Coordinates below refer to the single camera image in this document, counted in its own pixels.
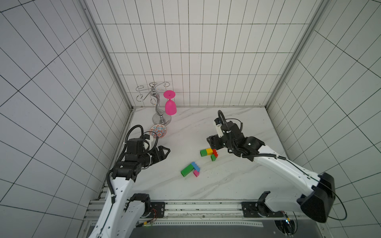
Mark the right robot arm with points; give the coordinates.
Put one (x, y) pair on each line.
(310, 193)

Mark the red patterned small bowl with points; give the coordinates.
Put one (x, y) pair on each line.
(158, 131)

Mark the blue long lego brick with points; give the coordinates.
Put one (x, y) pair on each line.
(195, 166)

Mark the green lego cube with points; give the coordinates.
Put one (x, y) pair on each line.
(203, 153)
(213, 158)
(188, 169)

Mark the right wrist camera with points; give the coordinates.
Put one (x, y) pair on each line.
(218, 125)

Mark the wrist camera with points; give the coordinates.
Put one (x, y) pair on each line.
(151, 140)
(218, 125)

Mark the pink lego cube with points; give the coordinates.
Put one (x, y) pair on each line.
(196, 173)

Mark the aluminium rail frame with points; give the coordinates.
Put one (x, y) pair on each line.
(209, 213)

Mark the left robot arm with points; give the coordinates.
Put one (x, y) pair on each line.
(123, 209)

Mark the yellow lego cube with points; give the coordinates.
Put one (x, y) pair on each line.
(209, 151)

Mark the green lego cube top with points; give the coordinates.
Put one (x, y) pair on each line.
(203, 153)

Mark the pink plastic wine glass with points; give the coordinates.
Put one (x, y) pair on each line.
(170, 106)

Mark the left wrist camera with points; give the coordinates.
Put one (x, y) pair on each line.
(151, 140)

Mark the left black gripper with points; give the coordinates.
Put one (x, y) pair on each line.
(158, 157)

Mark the red long lego brick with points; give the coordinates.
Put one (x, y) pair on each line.
(215, 153)

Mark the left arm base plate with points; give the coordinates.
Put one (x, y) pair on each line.
(157, 210)

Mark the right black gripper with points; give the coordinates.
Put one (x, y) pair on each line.
(216, 141)

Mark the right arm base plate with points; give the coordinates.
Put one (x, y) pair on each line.
(253, 209)

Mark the silver glass hanger stand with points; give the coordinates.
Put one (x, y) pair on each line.
(153, 90)

